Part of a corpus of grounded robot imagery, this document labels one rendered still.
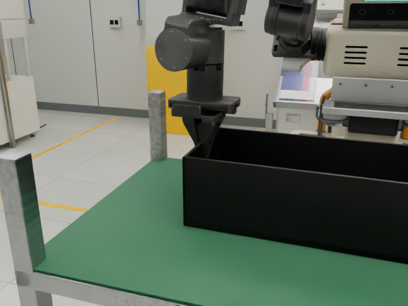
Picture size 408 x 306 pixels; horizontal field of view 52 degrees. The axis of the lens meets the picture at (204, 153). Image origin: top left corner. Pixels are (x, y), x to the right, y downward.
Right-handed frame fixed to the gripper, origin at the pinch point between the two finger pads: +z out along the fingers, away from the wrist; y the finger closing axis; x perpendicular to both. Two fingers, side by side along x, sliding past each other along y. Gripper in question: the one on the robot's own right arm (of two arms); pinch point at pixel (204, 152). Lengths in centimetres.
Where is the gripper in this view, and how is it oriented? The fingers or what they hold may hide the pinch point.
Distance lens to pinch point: 68.5
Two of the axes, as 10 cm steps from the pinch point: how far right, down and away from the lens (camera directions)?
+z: -0.1, 9.5, 3.2
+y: 9.5, 1.2, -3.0
